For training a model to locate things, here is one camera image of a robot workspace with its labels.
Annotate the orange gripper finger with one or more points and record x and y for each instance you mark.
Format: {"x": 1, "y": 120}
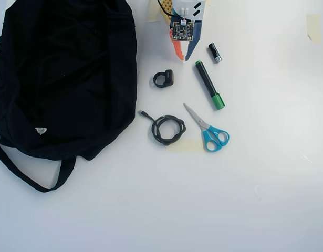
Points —
{"x": 178, "y": 51}

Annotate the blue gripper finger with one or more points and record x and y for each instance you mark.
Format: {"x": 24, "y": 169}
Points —
{"x": 195, "y": 39}

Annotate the black fabric bag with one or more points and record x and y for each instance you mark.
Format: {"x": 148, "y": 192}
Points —
{"x": 66, "y": 78}

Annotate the black marker green cap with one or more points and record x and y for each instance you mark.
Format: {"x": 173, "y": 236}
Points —
{"x": 208, "y": 84}

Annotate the wide masking tape strip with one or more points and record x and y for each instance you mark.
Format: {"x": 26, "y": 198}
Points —
{"x": 188, "y": 146}

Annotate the torn masking tape piece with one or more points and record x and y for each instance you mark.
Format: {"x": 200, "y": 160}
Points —
{"x": 314, "y": 27}

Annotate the camera circuit board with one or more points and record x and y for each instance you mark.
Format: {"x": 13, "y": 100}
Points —
{"x": 181, "y": 29}

